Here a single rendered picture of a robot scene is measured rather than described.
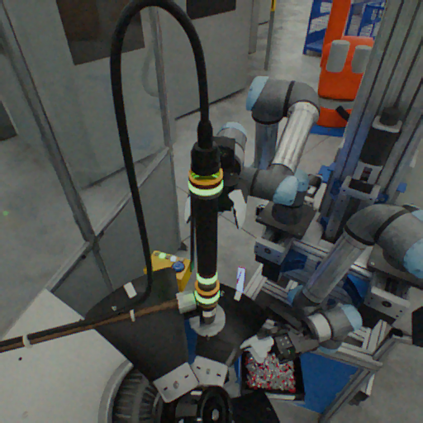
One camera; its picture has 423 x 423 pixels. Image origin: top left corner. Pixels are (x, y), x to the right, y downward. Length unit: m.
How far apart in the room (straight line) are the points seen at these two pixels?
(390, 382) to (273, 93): 1.89
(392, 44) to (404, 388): 1.90
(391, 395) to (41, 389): 1.95
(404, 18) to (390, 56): 0.11
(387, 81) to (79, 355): 1.27
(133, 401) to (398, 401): 1.77
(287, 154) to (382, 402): 1.78
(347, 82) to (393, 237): 3.64
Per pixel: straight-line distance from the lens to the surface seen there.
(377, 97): 1.32
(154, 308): 0.58
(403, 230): 0.92
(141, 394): 0.91
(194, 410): 0.81
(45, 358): 0.91
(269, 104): 1.09
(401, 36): 1.26
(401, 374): 2.46
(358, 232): 0.97
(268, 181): 0.80
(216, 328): 0.65
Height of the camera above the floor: 2.04
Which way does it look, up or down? 43 degrees down
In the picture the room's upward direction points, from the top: straight up
